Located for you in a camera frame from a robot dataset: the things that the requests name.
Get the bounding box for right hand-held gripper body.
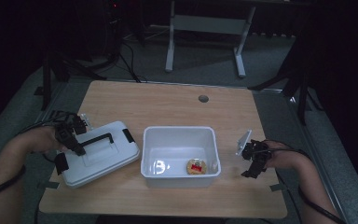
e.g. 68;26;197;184
235;129;273;167

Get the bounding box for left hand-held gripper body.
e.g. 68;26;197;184
49;109;93;145

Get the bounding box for white box lid black handle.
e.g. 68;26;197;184
54;120;141;189

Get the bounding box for white plastic storage box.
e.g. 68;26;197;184
140;125;222;189

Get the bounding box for person's left hand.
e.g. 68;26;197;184
31;125;69;155

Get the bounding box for person's right hand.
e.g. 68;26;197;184
263;139;304;172

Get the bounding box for grey tape strip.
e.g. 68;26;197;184
268;183;286;192

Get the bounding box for black stand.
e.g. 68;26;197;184
247;59;324;127
40;50;108;112

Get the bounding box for right hand-held gripper cable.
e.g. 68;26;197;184
268;147;348;224

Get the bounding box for hand-held gripper cable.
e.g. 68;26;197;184
0;119;59;204
268;147;348;224

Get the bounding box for left hand-held gripper cable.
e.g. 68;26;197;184
0;119;59;204

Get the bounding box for black floor cables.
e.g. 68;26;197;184
117;39;149;84

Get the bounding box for white metal desk frame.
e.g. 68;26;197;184
164;0;257;79

